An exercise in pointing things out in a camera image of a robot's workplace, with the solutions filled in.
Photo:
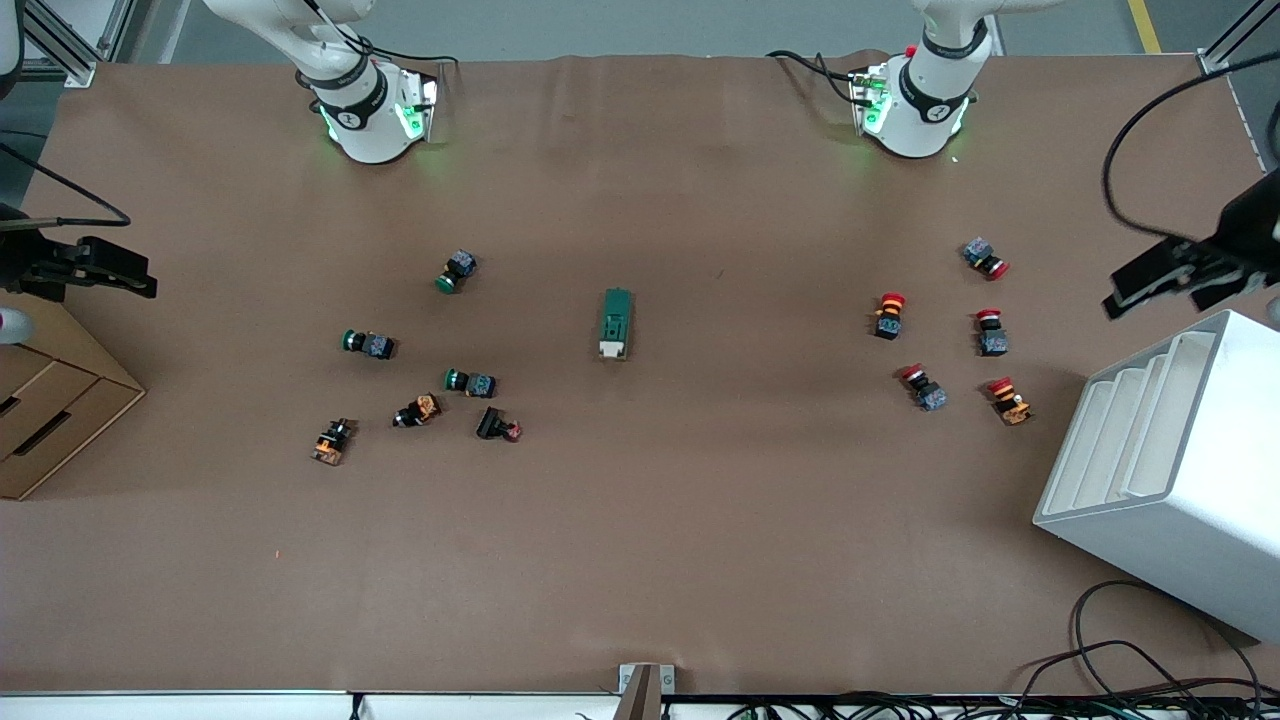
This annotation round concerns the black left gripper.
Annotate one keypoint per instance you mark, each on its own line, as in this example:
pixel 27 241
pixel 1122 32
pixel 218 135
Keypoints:
pixel 1250 233

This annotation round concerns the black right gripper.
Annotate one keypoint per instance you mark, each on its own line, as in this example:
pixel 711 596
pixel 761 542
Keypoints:
pixel 22 262

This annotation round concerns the green load switch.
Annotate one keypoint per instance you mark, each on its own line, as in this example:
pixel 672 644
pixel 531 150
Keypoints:
pixel 616 315

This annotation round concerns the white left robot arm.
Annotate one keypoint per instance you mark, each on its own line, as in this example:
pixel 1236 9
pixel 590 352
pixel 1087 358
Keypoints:
pixel 925 100

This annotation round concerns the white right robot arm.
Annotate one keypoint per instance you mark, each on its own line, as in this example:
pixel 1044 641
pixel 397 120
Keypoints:
pixel 370 110

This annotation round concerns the cardboard drawer box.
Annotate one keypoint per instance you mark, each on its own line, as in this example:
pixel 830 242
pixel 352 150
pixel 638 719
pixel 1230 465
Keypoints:
pixel 60 400

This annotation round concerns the red button with blue body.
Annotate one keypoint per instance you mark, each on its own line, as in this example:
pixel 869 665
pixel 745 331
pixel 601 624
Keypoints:
pixel 992 340
pixel 980 253

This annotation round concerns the red button with orange body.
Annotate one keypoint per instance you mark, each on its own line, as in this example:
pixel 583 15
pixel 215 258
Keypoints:
pixel 1010 403

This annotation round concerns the white slotted storage rack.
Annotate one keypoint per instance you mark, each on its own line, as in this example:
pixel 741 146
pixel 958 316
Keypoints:
pixel 1180 540

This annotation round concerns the green button with blue body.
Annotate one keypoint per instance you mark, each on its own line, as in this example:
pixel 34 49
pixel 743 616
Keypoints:
pixel 375 345
pixel 478 384
pixel 458 267

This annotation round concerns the black button with orange body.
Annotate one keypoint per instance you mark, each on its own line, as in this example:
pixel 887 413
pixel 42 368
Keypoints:
pixel 420 410
pixel 332 443

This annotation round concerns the red button orange striped neck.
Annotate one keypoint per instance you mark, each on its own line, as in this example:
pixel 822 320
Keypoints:
pixel 888 318

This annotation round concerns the black square button red terminals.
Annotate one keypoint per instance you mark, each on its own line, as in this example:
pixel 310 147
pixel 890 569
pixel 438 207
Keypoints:
pixel 492 423

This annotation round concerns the brown table mat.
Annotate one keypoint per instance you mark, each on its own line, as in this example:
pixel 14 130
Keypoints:
pixel 700 500

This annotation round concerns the aluminium frame profile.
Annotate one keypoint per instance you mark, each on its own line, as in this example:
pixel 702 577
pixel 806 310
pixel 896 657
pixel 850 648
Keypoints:
pixel 75 65
pixel 1235 35

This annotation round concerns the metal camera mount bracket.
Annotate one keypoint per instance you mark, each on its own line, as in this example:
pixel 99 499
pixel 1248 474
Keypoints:
pixel 645 690

